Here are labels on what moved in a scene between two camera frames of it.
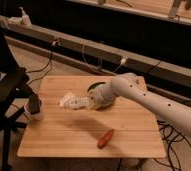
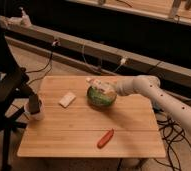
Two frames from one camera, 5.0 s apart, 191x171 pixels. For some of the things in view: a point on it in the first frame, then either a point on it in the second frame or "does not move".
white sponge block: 66,98 does not move
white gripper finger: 81,100 to 93,81
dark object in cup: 34,104 does not move
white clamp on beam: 21,21 does not move
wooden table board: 125,129 does not move
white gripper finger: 78,104 to 98,88
